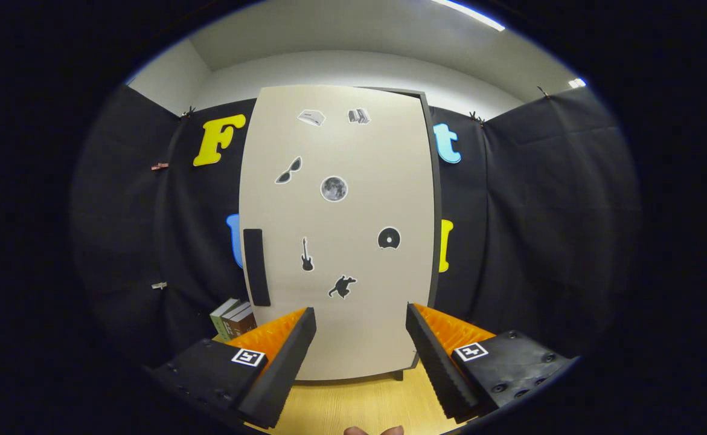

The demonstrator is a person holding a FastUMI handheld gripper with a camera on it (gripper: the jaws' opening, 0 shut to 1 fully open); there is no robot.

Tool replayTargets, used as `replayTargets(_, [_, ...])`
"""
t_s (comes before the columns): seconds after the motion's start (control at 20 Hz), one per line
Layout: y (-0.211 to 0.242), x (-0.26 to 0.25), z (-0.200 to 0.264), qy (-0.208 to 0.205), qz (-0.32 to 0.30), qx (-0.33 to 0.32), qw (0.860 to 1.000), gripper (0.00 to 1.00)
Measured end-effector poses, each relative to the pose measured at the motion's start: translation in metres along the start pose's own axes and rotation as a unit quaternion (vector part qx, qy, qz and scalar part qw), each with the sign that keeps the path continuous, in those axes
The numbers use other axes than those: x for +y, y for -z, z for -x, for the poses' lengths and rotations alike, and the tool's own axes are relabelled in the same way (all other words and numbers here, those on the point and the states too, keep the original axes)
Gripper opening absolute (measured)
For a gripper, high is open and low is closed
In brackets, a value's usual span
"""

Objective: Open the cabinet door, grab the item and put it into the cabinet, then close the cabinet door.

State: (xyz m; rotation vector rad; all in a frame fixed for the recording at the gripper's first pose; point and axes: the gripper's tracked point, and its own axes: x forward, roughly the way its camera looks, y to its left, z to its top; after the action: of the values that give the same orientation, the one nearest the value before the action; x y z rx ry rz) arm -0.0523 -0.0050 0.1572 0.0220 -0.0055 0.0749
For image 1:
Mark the brown book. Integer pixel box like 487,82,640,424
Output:
229,308,258,338

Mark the black backdrop cloth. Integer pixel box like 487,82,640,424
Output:
69,85,641,369

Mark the black door handle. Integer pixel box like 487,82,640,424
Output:
243,228,272,307

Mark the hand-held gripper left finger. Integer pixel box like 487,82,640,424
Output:
145,306,318,430

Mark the thin dark book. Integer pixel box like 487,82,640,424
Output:
220,302,251,340

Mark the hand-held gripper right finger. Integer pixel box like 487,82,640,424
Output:
406,302,580,424

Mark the ceiling light strip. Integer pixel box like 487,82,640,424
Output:
430,0,506,32

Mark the green book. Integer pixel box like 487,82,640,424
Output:
210,298,240,342

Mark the grey cabinet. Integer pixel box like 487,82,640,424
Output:
359,86,443,381

